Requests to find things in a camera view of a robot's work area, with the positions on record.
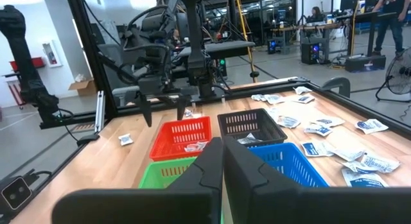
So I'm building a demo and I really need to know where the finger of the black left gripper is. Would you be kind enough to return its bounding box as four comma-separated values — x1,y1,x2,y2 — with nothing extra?
175,96,192,121
134,94,152,128

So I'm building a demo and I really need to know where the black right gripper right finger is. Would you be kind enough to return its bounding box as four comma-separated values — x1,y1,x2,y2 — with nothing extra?
223,136,411,224

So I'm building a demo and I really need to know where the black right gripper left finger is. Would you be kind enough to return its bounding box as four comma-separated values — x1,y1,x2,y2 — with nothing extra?
51,137,225,224

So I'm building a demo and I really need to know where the red plastic basket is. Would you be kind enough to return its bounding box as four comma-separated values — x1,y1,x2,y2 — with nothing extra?
149,116,213,162

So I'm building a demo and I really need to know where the blue plastic basket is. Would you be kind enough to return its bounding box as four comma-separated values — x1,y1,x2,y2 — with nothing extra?
249,142,330,188

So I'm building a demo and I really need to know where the silver aluminium bar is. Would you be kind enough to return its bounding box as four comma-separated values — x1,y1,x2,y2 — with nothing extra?
94,90,106,134

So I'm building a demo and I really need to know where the green plastic basket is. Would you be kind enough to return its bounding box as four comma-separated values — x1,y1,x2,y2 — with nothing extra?
138,156,198,189

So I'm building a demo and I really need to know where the grey office chair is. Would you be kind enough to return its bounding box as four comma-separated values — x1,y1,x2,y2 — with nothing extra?
98,43,144,107

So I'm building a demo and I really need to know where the person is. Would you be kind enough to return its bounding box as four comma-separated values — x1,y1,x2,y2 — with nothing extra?
170,28,182,47
372,0,410,56
306,6,327,24

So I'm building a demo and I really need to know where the cardboard box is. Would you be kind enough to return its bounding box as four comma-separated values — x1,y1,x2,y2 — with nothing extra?
68,78,97,97

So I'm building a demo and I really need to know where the black plastic basket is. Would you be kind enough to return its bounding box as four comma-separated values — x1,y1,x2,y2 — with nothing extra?
217,108,288,148

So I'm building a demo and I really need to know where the dark grey desk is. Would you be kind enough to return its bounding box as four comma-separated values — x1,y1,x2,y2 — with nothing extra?
173,40,256,61

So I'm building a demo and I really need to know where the small black computer tower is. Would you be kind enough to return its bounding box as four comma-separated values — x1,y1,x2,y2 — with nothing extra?
267,37,283,55

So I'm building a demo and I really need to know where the white fire extinguisher cabinet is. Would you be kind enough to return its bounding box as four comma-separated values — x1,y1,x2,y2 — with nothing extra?
42,40,64,68

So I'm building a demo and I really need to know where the red shelf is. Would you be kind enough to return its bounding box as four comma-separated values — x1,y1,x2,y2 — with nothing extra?
8,56,45,73

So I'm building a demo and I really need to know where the black table clamp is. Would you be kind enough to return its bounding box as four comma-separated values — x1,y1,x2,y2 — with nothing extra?
320,76,351,99

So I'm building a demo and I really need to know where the wooden workbench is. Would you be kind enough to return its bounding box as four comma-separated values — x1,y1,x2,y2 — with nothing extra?
271,22,341,55

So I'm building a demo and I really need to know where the black equipment case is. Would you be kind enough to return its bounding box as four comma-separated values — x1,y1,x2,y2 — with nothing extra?
345,55,387,73

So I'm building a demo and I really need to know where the black floor fan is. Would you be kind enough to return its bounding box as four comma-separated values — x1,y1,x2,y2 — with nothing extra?
374,46,411,103

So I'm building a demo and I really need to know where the black standing desk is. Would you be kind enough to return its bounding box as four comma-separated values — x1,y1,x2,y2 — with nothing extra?
335,10,399,56

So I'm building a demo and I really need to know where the yellow cable with black knob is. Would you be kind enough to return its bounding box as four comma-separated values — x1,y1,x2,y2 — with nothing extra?
236,0,260,83

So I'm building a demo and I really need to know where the black depth camera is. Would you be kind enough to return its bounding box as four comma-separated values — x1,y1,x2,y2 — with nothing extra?
0,175,33,212

